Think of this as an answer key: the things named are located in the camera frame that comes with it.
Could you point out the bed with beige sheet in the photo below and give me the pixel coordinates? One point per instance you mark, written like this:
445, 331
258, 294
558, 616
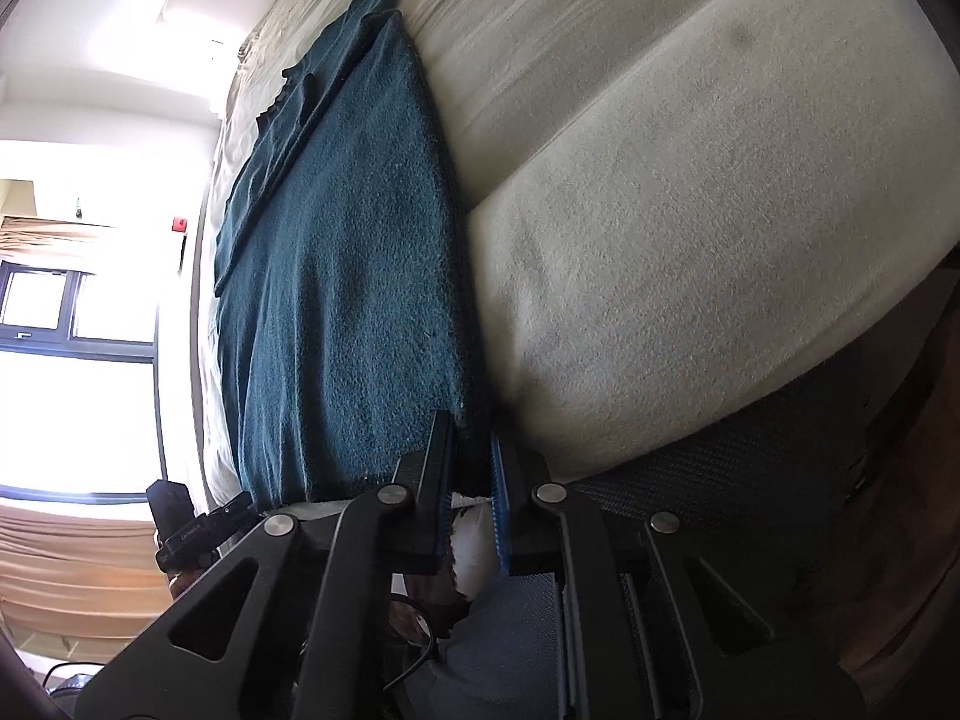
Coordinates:
675, 202

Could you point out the beige curtain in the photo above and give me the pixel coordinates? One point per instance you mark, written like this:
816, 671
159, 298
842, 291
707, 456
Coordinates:
45, 240
75, 570

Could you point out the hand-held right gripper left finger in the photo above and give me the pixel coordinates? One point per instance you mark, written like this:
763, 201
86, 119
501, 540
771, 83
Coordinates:
442, 465

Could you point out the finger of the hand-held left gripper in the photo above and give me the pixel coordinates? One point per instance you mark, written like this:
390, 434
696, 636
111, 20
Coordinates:
229, 514

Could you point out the dark framed window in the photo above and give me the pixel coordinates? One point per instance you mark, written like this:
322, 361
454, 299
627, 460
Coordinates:
75, 307

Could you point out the dark teal towel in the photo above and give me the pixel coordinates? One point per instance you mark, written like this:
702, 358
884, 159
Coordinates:
337, 277

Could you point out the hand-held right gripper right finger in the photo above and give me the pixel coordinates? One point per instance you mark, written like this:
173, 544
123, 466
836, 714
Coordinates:
499, 495

